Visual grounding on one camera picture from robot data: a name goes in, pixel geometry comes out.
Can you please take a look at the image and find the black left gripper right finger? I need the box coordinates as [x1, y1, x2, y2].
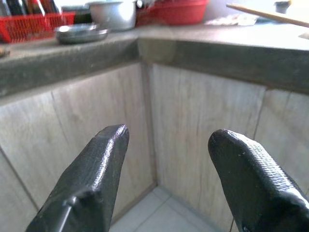
[208, 128, 309, 232]

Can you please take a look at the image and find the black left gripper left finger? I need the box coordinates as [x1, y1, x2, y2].
[25, 124, 130, 232]

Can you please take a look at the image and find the grey wood cabinet front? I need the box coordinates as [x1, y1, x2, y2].
[149, 62, 309, 232]
[0, 62, 157, 232]

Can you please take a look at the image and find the shallow steel plate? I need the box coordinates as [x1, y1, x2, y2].
[55, 23, 109, 45]

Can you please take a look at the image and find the aluminium cooking pot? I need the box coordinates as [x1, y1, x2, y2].
[86, 0, 138, 31]

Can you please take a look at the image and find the red plastic mesh basket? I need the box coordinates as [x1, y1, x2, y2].
[0, 12, 76, 44]

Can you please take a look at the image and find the crumpled white cloth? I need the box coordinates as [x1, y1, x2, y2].
[205, 14, 259, 26]

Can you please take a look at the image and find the wooden stick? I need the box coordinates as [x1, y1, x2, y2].
[226, 3, 309, 28]

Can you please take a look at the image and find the dark sauce bottle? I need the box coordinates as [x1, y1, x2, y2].
[40, 0, 60, 14]
[6, 0, 25, 15]
[24, 0, 45, 15]

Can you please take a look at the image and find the small cup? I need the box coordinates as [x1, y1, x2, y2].
[274, 0, 292, 14]

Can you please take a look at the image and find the red plastic basin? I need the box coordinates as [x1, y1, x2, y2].
[136, 0, 210, 26]

